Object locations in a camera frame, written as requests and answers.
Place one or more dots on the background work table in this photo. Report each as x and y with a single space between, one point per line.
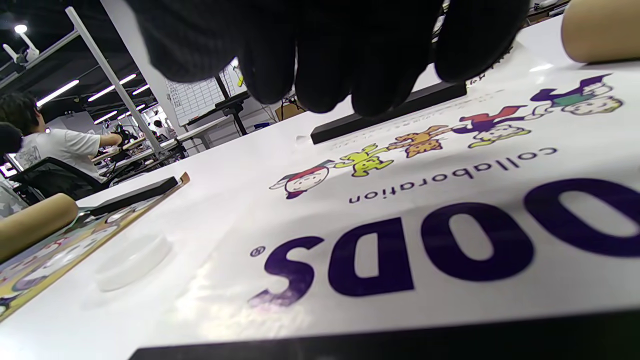
165 142

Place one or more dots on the black office chair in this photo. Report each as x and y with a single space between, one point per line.
50 180

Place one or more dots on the black bar on colourful poster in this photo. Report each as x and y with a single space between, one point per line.
135 192

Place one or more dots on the long ceiling light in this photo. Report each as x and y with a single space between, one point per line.
111 87
57 93

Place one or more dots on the white metal frame post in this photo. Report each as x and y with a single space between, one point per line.
115 82

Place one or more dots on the white cartoon print poster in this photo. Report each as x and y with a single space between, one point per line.
450 210

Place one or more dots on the long black weight bar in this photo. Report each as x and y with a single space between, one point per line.
400 340

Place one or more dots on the round ceiling lamp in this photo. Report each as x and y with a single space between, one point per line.
20 29

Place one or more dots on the short black weight bar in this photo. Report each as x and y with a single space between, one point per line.
400 110

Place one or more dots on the white grid chart board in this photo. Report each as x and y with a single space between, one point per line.
197 97

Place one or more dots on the white device on rail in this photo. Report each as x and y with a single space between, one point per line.
22 52

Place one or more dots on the person's right hand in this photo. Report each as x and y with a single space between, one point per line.
320 45

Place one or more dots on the translucent white round disc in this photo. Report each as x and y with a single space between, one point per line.
132 262

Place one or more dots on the black stand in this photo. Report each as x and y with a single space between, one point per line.
232 107

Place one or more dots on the colourful poster with brown edge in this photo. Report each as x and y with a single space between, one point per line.
60 255

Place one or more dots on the brown cardboard box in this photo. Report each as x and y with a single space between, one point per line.
289 110

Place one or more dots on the brown cardboard tube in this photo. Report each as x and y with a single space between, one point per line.
602 30
35 225

